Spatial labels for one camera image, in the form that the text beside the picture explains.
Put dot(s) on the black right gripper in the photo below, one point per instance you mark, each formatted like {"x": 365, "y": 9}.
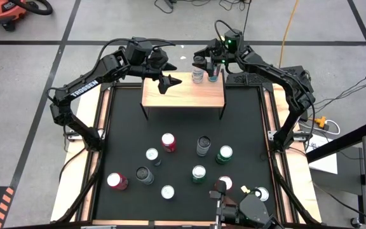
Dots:
{"x": 222, "y": 52}

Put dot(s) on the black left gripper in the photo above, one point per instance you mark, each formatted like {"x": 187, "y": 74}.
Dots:
{"x": 151, "y": 65}

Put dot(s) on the blue silver Red Bull can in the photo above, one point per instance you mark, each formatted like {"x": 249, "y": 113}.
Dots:
{"x": 167, "y": 192}
{"x": 152, "y": 154}
{"x": 214, "y": 78}

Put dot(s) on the red Fanta can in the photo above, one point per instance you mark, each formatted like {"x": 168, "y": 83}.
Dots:
{"x": 168, "y": 141}
{"x": 227, "y": 183}
{"x": 114, "y": 179}

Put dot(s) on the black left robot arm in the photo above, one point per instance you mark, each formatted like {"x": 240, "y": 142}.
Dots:
{"x": 84, "y": 87}

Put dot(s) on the black auxiliary robot arm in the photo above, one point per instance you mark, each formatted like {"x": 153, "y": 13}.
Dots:
{"x": 253, "y": 210}

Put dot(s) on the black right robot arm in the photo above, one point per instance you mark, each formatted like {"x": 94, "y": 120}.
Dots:
{"x": 284, "y": 79}

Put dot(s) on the small wooden shelf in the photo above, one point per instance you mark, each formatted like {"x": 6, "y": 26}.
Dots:
{"x": 183, "y": 95}

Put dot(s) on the black perforated case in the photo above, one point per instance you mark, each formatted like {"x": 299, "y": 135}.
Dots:
{"x": 249, "y": 78}

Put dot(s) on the green Sprite can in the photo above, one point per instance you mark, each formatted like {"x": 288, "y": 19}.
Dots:
{"x": 199, "y": 171}
{"x": 262, "y": 194}
{"x": 225, "y": 152}

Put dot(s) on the orange power plug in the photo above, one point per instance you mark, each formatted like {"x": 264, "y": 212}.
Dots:
{"x": 320, "y": 121}

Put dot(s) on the white paper sheet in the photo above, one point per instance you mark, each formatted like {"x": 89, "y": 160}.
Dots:
{"x": 324, "y": 159}

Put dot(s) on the black beam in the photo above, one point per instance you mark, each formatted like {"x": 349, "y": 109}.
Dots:
{"x": 345, "y": 141}

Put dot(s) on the black caster wheel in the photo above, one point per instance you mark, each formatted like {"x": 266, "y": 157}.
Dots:
{"x": 355, "y": 222}

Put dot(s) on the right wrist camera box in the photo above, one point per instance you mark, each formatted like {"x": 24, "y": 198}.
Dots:
{"x": 232, "y": 39}

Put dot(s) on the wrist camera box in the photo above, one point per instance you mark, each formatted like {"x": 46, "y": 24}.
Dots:
{"x": 232, "y": 39}
{"x": 140, "y": 51}

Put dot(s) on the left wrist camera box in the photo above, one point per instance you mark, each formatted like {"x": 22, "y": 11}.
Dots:
{"x": 140, "y": 51}

